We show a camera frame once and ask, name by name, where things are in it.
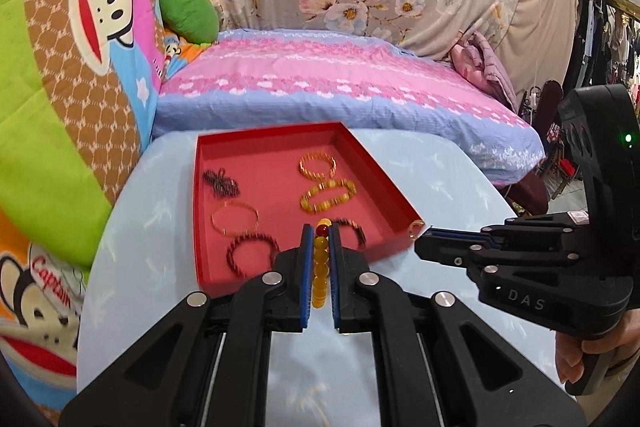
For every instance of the light blue palm tablecloth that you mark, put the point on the light blue palm tablecloth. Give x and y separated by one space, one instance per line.
144 266

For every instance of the pink folded cloth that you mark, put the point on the pink folded cloth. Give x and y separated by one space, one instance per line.
475 60

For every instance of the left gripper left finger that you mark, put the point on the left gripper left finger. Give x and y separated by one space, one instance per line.
205 363

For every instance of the red cardboard tray box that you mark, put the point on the red cardboard tray box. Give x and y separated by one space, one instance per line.
294 176

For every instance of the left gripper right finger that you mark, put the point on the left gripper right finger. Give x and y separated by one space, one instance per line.
437 363

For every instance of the right hand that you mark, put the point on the right hand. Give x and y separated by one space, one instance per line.
623 340

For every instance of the colourful monkey cartoon quilt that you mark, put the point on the colourful monkey cartoon quilt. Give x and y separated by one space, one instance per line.
80 82

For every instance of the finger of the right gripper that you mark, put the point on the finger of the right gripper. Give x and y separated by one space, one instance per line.
462 236
454 253

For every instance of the green plush pillow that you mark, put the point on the green plush pillow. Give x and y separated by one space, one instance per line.
195 20

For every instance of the thin gold bangle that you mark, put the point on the thin gold bangle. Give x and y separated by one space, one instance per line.
229 232

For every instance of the pink and blue striped bedding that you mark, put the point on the pink and blue striped bedding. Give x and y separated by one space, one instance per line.
263 78

